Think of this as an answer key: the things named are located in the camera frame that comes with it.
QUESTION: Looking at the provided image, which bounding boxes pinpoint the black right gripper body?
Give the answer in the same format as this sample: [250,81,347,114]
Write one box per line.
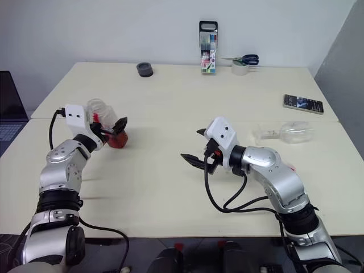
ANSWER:
[202,138,225,175]

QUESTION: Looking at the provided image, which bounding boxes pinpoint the blue-handled scissors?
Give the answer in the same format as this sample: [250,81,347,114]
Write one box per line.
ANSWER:
[221,53,260,67]

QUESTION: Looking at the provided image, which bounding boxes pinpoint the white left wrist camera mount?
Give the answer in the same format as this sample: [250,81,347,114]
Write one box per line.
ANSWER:
[63,104,104,150]

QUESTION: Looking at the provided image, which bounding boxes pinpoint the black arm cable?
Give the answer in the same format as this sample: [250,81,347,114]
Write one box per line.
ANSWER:
[202,142,304,273]
[48,109,130,273]

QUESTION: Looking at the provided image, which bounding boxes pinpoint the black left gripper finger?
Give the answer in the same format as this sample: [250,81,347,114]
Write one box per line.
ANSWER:
[113,116,129,135]

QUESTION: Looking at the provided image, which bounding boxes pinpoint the dark laptop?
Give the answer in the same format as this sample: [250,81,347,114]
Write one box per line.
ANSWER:
[0,71,30,149]

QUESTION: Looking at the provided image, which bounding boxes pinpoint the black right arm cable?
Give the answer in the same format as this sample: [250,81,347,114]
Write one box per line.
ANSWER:
[202,142,304,273]

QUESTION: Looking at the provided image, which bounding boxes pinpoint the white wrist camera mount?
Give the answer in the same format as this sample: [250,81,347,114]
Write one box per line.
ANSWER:
[205,115,238,169]
[63,104,104,150]

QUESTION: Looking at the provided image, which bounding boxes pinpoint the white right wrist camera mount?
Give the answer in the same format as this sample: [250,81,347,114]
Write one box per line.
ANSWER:
[205,115,238,169]

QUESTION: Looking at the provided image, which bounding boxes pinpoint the bottle with red liquid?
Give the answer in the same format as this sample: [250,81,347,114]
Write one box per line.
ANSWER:
[86,97,130,150]

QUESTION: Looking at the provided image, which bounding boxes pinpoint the clear empty plastic bottle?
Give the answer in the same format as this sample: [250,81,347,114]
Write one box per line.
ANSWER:
[251,121,315,147]

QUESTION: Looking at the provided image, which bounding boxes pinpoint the black smartphone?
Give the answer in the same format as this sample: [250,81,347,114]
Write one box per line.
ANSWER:
[282,94,325,116]

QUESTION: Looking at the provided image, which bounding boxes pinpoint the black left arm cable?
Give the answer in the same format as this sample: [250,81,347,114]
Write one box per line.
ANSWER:
[48,109,130,273]

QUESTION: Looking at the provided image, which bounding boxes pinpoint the marker pen pack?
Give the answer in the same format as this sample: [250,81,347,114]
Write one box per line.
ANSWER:
[198,20,220,76]

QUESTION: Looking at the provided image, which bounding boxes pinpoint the white tape roll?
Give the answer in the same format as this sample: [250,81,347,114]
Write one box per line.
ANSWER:
[230,59,249,77]

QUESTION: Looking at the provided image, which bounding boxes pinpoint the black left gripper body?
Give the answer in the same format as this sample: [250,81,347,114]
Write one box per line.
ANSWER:
[90,121,117,143]

